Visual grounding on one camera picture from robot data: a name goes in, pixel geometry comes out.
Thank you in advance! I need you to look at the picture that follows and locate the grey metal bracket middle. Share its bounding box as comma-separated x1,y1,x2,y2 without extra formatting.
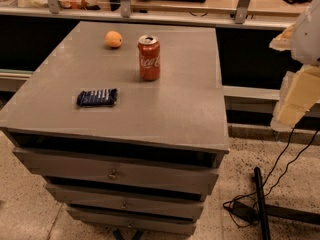
120,0,131,18

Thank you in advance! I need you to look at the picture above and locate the black power adapter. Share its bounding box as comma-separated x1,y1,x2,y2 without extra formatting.
231,201,259,223

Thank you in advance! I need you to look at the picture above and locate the bottom grey drawer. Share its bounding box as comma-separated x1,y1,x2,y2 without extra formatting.
66,206,196,235

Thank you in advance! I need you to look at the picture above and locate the red coke can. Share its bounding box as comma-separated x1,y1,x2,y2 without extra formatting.
138,35,160,81

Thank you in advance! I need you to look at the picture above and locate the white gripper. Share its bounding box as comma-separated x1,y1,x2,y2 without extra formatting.
269,0,320,131

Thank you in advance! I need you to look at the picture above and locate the middle grey drawer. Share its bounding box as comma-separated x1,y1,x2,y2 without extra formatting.
46,184,204,221

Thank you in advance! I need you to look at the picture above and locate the dark blue snack bag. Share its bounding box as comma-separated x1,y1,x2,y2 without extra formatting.
76,88,118,107

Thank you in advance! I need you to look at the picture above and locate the grey drawer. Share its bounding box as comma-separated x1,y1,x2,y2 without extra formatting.
66,206,196,235
46,184,204,221
13,147,218,195

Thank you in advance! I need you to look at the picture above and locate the grey drawer cabinet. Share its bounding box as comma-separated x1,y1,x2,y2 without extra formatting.
1,22,229,224

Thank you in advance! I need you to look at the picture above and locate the grey metal bracket right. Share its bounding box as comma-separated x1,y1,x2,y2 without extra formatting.
234,0,251,24

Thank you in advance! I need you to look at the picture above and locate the black metal floor stand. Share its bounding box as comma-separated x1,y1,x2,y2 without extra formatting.
254,167,320,240

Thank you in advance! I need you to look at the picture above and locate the orange fruit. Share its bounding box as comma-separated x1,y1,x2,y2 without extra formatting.
105,31,122,48

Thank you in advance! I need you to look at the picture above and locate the top grey drawer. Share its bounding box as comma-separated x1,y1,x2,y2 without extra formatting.
13,147,218,195

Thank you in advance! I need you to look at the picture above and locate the black cable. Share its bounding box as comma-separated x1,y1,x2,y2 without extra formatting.
222,126,320,229

